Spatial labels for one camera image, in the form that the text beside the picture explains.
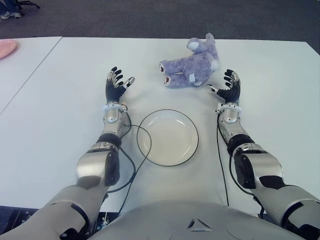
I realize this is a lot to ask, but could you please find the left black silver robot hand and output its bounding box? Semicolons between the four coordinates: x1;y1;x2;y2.
104;66;136;104

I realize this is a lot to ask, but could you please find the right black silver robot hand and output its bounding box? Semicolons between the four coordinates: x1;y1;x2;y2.
206;68;242;104

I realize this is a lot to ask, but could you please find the purple plush doll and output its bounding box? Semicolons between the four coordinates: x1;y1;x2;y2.
158;32;221;90

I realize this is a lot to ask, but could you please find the white plate with black rim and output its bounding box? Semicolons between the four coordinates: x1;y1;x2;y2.
136;109;200;167

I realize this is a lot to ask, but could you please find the pink plate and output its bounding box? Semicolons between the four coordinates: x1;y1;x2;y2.
0;38;19;60

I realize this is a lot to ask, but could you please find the black office chair base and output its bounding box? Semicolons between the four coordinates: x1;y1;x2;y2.
14;0;41;16

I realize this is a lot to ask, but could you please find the white sneaker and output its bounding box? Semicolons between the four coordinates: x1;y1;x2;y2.
0;11;22;20

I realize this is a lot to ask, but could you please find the grey robot torso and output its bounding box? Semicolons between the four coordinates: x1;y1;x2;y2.
84;199;308;240

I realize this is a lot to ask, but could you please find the person leg in jeans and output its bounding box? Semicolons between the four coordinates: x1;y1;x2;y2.
0;0;20;14

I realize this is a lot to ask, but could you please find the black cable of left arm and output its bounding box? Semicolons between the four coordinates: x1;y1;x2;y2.
106;111;153;216

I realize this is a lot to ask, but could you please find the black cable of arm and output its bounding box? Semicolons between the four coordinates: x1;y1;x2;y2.
106;111;153;216
215;109;230;208

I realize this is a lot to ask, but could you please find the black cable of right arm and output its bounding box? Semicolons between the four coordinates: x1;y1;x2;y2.
215;109;230;208

